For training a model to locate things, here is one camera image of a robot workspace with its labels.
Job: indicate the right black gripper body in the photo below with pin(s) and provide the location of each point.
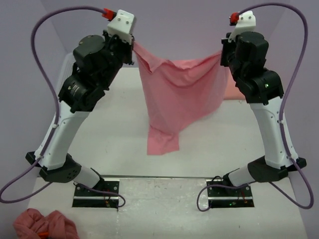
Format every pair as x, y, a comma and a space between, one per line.
228, 56

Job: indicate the pink t shirt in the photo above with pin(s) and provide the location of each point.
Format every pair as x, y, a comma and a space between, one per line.
178, 93

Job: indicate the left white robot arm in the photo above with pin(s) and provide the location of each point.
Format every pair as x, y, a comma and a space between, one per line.
97, 61

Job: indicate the crumpled salmon shirt pile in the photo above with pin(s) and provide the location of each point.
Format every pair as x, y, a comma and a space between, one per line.
31, 224

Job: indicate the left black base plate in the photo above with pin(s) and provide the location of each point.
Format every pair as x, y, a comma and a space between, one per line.
84, 198

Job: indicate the folded salmon t shirt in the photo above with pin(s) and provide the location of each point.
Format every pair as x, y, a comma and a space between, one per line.
232, 92

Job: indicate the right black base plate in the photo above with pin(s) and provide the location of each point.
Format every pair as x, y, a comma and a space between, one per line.
230, 198

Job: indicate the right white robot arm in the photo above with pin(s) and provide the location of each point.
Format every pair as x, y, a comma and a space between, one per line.
245, 56

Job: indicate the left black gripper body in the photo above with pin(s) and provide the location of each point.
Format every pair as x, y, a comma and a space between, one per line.
119, 52

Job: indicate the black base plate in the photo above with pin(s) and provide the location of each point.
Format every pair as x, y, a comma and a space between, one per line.
230, 198
84, 198

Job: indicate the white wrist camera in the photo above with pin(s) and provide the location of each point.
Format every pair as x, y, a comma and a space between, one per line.
122, 26
243, 22

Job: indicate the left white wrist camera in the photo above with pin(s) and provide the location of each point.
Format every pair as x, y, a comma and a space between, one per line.
122, 26

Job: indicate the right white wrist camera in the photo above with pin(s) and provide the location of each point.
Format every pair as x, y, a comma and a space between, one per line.
243, 22

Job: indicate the white plastic basket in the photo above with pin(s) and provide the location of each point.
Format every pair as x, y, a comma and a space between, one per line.
65, 72

